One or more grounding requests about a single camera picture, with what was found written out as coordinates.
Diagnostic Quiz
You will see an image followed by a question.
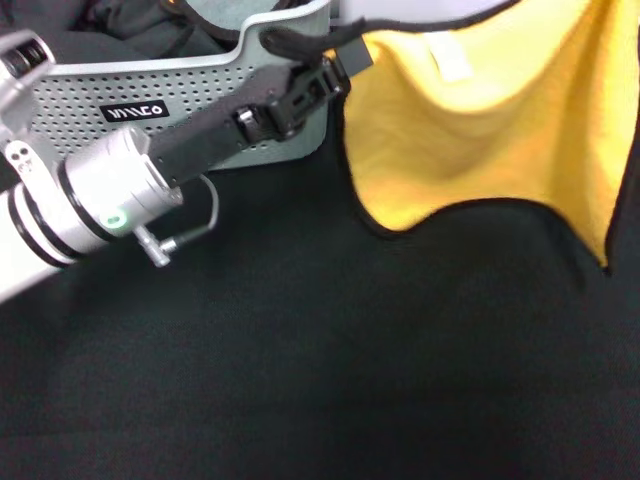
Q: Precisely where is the yellow towel with black trim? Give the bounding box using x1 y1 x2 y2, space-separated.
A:
259 0 640 277

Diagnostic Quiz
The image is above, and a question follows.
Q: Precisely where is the black tablecloth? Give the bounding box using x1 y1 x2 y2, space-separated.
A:
0 23 640 480

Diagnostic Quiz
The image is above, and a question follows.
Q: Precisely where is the grey left arm cable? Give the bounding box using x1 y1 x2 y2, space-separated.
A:
133 172 222 270

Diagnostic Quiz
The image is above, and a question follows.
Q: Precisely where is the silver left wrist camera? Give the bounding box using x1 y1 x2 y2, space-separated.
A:
0 28 58 137

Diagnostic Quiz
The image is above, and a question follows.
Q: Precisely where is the black cloth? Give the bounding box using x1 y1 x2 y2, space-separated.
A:
49 0 236 57

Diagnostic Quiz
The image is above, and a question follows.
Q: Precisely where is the grey perforated plastic storage box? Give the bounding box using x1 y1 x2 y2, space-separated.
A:
27 0 332 172

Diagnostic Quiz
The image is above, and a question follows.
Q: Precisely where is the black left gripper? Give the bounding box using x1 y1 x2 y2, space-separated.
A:
147 34 375 190

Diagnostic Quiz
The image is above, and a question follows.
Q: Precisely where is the grey towel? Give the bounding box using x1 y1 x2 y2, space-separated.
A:
183 0 282 37

